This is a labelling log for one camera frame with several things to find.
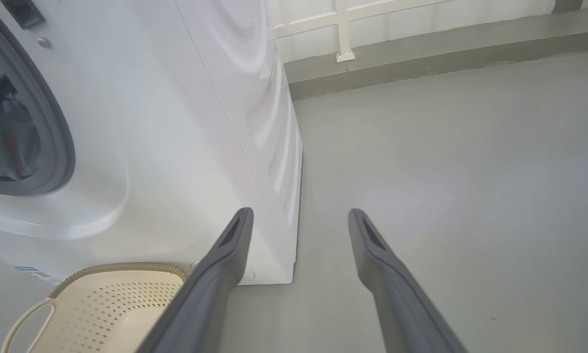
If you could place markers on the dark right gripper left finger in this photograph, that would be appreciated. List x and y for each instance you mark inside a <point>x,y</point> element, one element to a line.
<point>200,314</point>

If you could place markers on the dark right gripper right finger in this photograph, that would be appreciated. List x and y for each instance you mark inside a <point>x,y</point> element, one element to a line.
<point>401,314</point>

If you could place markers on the blue cartoon print garment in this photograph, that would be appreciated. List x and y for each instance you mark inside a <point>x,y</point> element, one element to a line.
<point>9,142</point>

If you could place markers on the cream perforated laundry basket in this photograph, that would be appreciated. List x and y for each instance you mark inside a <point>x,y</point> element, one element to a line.
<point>102,314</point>

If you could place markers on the white front-load washing machine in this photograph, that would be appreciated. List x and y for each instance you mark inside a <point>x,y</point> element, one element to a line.
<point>176,122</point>

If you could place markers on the grey rubber door gasket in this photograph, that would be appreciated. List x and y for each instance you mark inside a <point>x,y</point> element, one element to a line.
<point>58,142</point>

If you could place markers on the black door lock slot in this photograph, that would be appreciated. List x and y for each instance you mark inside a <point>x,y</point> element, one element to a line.
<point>23,11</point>

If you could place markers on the blue energy label sticker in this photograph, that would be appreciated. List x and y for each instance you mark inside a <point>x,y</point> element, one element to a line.
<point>34,273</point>

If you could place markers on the white metal railing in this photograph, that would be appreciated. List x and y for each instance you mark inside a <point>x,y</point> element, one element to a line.
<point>344,29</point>

